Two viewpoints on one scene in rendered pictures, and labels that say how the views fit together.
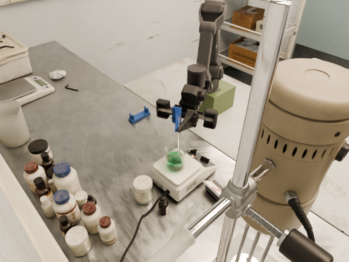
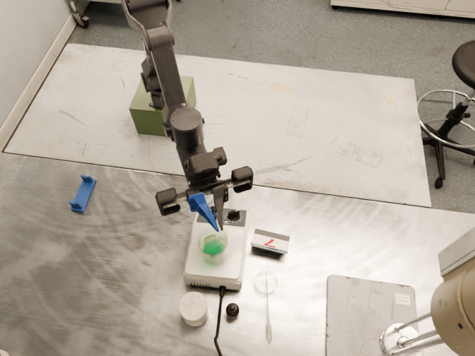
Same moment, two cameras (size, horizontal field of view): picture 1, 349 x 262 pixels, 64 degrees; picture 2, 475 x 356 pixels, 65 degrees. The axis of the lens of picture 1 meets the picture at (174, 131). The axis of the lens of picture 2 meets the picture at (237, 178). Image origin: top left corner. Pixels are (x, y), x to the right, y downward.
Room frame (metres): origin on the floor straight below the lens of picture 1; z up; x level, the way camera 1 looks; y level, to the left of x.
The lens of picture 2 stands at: (0.37, 0.14, 1.77)
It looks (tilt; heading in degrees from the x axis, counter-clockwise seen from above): 59 degrees down; 321
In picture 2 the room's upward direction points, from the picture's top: straight up
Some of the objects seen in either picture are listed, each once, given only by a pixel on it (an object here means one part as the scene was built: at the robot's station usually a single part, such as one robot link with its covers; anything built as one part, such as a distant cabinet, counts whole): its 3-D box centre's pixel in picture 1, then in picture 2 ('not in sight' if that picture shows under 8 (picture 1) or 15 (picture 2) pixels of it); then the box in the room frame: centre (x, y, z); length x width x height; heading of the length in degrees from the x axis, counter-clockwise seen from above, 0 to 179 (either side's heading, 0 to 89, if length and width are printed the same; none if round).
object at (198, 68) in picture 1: (199, 80); (186, 126); (0.80, -0.08, 1.20); 0.11 x 0.08 x 0.12; 163
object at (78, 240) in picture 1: (78, 241); not in sight; (0.39, 0.26, 0.93); 0.06 x 0.06 x 0.07
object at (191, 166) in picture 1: (177, 166); (215, 250); (0.63, -0.01, 0.98); 0.12 x 0.12 x 0.01; 45
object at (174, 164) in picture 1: (176, 157); (214, 246); (0.62, -0.01, 1.03); 0.07 x 0.06 x 0.08; 104
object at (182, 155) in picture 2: not in sight; (191, 148); (0.78, -0.07, 1.16); 0.07 x 0.06 x 0.09; 161
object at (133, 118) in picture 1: (139, 114); (82, 191); (1.00, 0.16, 0.92); 0.10 x 0.03 x 0.04; 132
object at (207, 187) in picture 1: (217, 188); (271, 240); (0.58, -0.14, 0.92); 0.09 x 0.06 x 0.04; 37
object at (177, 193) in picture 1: (182, 170); (218, 246); (0.64, -0.03, 0.94); 0.22 x 0.13 x 0.08; 135
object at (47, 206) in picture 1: (47, 206); not in sight; (0.50, 0.38, 0.94); 0.03 x 0.03 x 0.08
